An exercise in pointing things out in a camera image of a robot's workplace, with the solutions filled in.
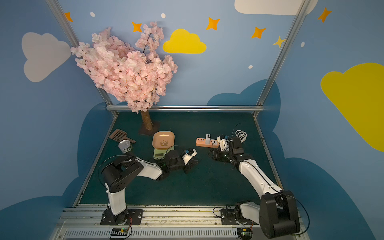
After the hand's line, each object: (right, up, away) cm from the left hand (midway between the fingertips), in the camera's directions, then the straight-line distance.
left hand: (199, 159), depth 88 cm
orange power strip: (+2, +9, +13) cm, 16 cm away
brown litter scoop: (-58, +13, +19) cm, 63 cm away
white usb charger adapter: (+6, +12, +8) cm, 15 cm away
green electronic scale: (-26, +2, +8) cm, 28 cm away
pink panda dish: (-24, +10, +13) cm, 30 cm away
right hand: (+8, +5, -2) cm, 9 cm away
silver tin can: (-48, +7, +8) cm, 49 cm away
